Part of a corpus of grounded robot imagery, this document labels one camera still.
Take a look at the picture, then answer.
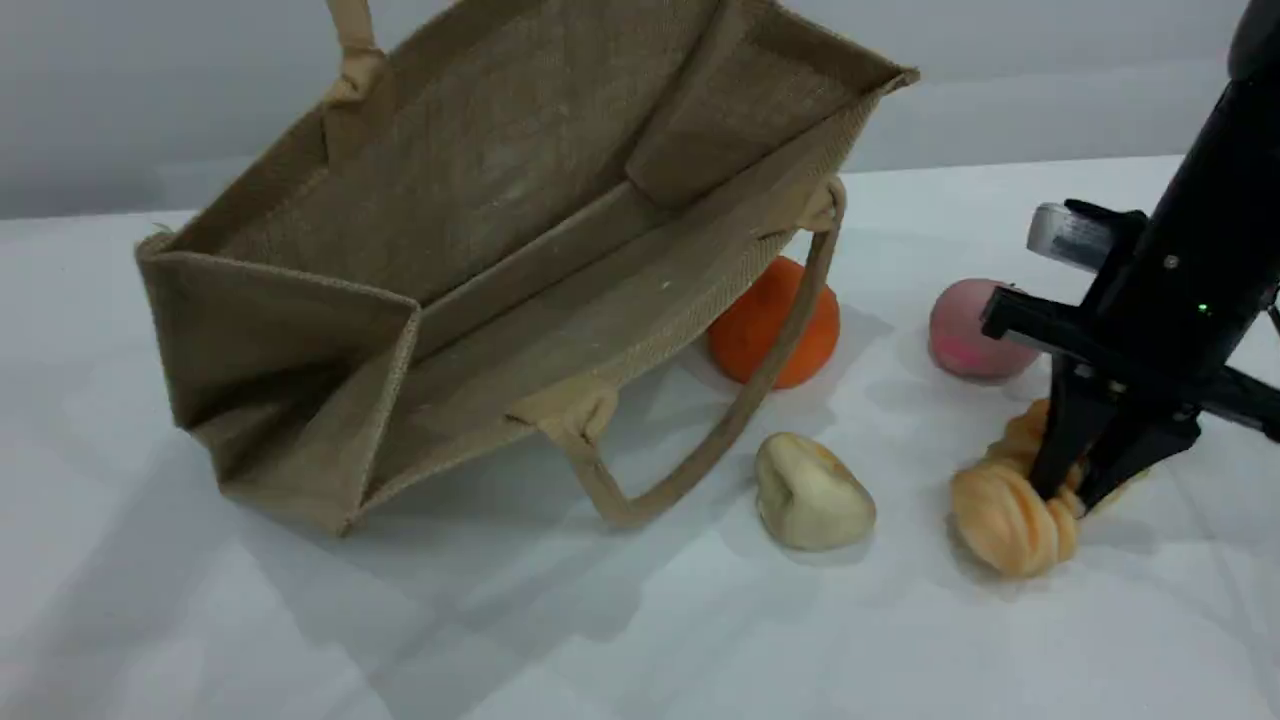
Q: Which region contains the pink toy peach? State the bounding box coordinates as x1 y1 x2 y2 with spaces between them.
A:
929 279 1043 382

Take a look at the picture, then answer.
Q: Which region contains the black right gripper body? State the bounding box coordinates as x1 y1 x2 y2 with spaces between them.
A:
980 188 1280 443

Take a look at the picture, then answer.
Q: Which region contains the brown jute tote bag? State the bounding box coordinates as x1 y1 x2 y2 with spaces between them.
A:
135 0 921 536

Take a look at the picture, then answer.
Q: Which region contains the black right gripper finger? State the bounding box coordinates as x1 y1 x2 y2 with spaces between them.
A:
1029 360 1111 500
1077 413 1202 510

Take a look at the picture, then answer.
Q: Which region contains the orange toy fruit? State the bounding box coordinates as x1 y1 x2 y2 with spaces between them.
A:
708 257 841 391

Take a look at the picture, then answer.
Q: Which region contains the long striped toy bread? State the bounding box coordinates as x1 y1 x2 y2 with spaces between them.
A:
949 398 1151 580

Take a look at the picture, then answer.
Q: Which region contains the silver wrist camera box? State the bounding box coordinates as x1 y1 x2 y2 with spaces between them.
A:
1027 200 1147 276

